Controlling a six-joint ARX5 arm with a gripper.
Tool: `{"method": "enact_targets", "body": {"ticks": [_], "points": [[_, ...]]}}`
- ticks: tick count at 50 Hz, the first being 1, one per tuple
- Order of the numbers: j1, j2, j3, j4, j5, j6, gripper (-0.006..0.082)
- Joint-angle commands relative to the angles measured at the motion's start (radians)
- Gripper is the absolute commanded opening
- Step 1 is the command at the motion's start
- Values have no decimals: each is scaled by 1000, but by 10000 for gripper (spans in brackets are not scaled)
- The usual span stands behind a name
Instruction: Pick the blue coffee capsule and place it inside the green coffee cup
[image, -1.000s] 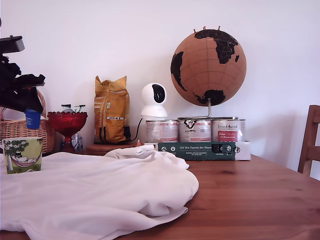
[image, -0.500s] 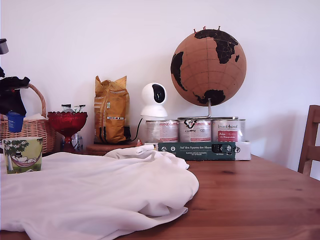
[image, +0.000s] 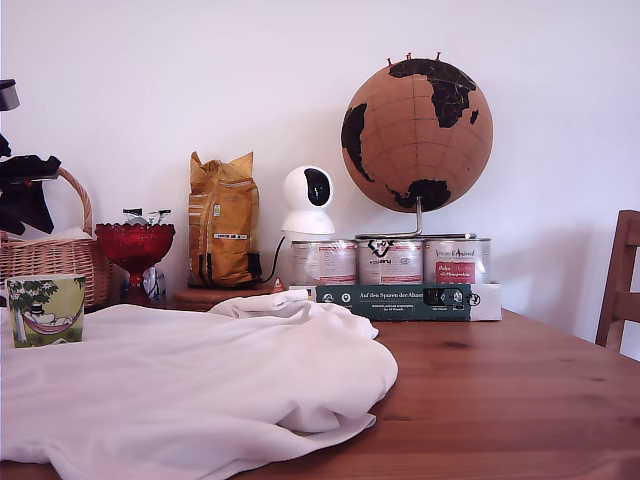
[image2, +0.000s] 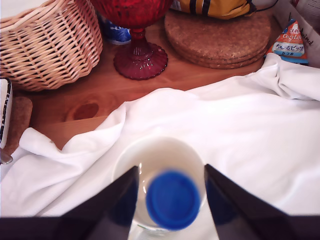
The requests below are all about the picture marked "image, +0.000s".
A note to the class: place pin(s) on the green illustrated coffee cup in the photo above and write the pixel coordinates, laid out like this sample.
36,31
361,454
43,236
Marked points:
47,312

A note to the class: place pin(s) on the yellow coffee bag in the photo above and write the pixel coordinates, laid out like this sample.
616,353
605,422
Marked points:
222,225

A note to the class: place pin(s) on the white paper in basket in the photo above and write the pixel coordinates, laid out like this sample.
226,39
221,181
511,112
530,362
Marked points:
75,234

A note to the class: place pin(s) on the white tea sachet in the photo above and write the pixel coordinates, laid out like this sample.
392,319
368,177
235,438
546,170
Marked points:
161,216
133,214

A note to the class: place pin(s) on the small printed plastic packet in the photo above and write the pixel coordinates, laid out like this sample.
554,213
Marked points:
152,282

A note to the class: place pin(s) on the white cloth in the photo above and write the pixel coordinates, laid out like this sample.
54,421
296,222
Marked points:
150,400

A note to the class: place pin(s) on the black power plug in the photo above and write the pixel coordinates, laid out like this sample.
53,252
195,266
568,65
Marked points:
255,265

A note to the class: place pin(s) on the small red triangular packet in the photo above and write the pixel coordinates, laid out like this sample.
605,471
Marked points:
278,287

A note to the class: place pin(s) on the tin can with red label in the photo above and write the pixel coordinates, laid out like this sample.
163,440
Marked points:
322,262

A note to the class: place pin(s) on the tin can with black logo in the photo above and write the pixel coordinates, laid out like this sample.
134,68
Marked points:
390,260

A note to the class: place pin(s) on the green and white cardboard tray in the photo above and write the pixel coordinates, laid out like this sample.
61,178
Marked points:
395,302

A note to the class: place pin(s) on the metal globe stand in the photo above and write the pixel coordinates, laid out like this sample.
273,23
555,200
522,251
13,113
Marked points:
419,220

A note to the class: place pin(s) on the cork globe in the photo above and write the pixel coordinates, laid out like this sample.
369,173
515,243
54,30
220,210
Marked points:
415,140

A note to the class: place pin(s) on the tin can with script label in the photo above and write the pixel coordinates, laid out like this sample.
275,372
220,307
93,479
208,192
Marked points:
457,260

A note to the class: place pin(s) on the wooden chair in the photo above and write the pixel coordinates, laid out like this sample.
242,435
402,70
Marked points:
622,280

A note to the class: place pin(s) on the red glass pedestal bowl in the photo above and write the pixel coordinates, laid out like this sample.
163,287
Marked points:
135,245

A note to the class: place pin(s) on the white dome security camera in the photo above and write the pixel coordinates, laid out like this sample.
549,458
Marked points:
300,210

